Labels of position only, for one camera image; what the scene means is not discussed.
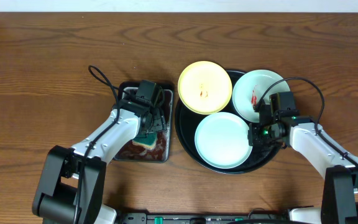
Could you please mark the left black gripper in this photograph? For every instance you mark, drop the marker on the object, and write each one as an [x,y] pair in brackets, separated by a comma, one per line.
[159,121]

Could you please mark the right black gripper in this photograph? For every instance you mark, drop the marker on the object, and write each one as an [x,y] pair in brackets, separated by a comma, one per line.
[253,137]

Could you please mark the green yellow sponge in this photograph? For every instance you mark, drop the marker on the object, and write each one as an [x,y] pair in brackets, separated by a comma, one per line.
[146,140]

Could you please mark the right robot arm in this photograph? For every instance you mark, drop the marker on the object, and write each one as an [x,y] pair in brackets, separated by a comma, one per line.
[338,168]

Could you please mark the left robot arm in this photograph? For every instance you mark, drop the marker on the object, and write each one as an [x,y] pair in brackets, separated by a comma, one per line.
[70,189]

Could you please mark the round black tray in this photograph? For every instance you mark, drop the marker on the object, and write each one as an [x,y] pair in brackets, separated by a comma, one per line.
[186,123]

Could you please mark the rectangular metal soapy tray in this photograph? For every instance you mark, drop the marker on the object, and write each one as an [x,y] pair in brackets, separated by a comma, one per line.
[160,152]

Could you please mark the yellow plate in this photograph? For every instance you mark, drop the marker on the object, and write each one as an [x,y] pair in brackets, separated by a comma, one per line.
[204,87]

